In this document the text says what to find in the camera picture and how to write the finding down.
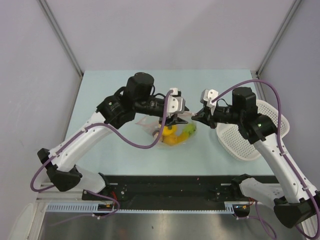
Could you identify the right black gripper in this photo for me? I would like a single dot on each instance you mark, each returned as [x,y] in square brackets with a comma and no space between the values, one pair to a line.
[205,116]

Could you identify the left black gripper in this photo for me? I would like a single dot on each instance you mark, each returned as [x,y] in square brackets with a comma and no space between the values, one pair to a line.
[174,119]

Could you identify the green leek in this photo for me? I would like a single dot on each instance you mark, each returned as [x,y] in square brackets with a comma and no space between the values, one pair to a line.
[190,129]

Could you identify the yellow bell pepper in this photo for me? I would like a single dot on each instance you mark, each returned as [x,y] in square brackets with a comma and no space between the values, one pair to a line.
[168,130]

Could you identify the clear zip top bag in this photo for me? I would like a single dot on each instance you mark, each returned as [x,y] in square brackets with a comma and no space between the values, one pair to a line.
[151,123]

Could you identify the yellow banana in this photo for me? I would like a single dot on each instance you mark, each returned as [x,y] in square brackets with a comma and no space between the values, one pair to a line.
[174,139]

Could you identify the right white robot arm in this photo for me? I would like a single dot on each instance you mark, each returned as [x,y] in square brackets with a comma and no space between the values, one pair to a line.
[299,199]

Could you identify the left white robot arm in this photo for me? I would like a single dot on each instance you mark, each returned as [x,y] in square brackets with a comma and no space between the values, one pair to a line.
[136,97]

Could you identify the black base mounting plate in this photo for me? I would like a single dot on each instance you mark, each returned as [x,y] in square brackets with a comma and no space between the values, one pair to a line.
[154,190]

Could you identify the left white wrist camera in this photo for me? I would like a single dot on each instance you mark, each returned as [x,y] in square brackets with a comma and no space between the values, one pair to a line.
[175,103]

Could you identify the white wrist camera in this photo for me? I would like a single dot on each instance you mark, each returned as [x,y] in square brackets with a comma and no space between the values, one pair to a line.
[175,103]
[208,97]

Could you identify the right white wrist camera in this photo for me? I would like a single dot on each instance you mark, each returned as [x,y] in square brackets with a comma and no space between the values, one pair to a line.
[208,97]

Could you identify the white slotted cable duct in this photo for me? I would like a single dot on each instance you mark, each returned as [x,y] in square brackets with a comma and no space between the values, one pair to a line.
[104,208]

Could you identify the aluminium frame rail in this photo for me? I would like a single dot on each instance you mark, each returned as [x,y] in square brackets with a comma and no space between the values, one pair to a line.
[54,195]

